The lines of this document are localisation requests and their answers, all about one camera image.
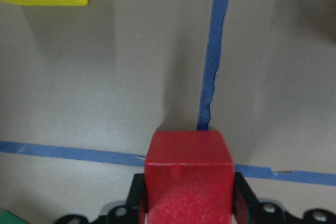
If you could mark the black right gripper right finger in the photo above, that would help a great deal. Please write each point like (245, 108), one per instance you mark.
(244, 201)

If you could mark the green wooden block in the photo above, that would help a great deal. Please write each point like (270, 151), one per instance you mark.
(9, 218)

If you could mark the red wooden block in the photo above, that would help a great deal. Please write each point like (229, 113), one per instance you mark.
(189, 178)

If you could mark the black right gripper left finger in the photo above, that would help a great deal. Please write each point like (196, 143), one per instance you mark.
(136, 200)

